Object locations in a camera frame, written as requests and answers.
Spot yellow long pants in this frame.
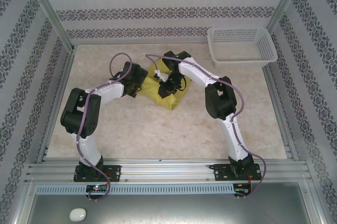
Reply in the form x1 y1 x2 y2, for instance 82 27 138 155
141 59 192 112

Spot white plastic basket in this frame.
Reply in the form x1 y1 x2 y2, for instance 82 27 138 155
207 27 277 69

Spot grey metal panel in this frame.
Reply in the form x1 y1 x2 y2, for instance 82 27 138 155
15 181 323 224

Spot white oval mouse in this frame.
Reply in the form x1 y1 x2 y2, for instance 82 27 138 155
69 208 87 222

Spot aluminium table edge rail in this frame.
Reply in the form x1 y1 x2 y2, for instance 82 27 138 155
262 63 300 160
71 40 211 46
36 46 78 162

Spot aluminium mounting rail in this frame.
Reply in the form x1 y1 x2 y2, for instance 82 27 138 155
26 157 312 183

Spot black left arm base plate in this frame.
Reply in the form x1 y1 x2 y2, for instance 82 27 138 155
73 165 122 182

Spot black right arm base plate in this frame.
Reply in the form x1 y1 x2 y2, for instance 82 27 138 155
213 163 263 182

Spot grey slotted cable duct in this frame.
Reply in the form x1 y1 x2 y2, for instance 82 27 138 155
35 184 235 195

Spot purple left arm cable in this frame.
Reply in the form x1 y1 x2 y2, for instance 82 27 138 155
75 52 132 203

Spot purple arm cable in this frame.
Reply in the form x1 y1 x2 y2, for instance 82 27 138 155
75 52 132 203
145 53 266 198

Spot aluminium frame post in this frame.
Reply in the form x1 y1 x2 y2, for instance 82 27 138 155
25 0 76 49
265 0 308 34

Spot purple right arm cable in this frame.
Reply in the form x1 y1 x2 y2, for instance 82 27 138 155
145 53 266 198

